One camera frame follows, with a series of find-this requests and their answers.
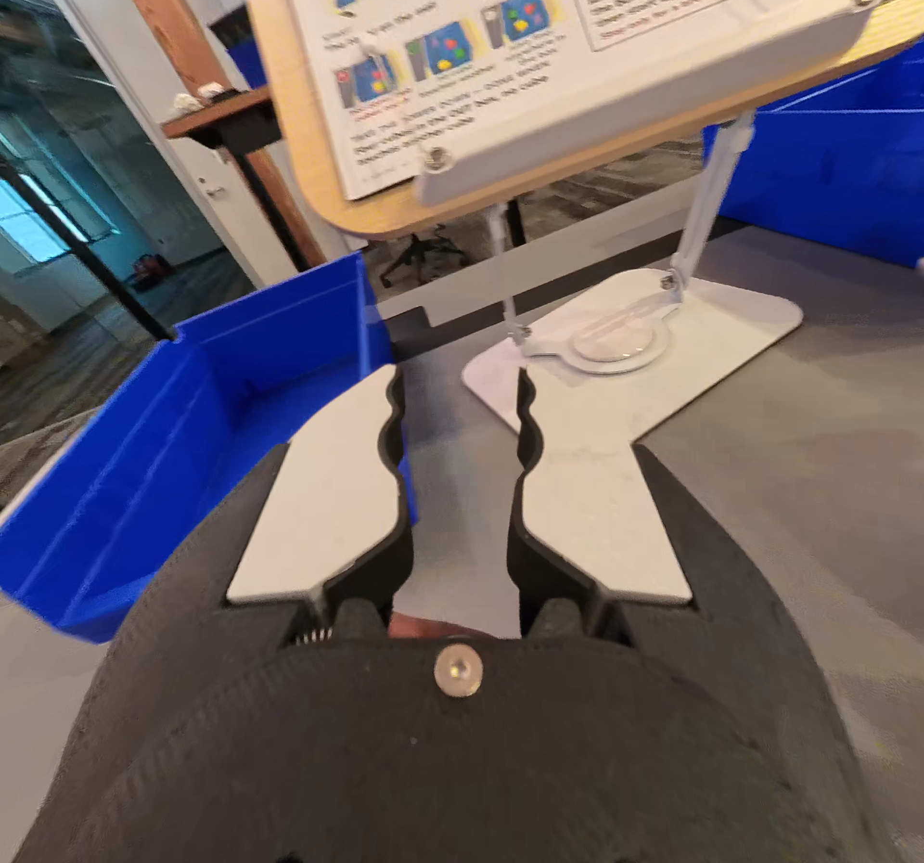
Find wooden pillar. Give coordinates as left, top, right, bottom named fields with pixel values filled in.
left=97, top=0, right=327, bottom=272

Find blue plastic bin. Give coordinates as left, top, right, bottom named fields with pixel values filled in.
left=704, top=40, right=924, bottom=268
left=0, top=253, right=420, bottom=644

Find black wheeled office chair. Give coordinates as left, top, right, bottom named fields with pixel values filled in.
left=379, top=224, right=470, bottom=288

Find white door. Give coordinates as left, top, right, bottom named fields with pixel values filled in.
left=14, top=0, right=290, bottom=290

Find instruction board on stand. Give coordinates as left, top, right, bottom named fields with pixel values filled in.
left=234, top=0, right=924, bottom=445

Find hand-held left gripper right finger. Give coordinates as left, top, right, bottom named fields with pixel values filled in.
left=507, top=367, right=695, bottom=629

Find brown table black legs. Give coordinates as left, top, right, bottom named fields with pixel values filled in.
left=160, top=87, right=326, bottom=272

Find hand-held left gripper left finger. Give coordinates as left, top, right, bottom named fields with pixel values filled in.
left=225, top=363, right=416, bottom=633

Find grey desk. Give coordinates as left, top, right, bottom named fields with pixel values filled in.
left=0, top=180, right=924, bottom=863

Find black monitor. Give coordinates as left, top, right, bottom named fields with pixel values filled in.
left=208, top=5, right=248, bottom=48

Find small blue storage bin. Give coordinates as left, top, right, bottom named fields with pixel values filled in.
left=225, top=36, right=270, bottom=89

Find printed instruction sheet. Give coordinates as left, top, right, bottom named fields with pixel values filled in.
left=270, top=0, right=885, bottom=201

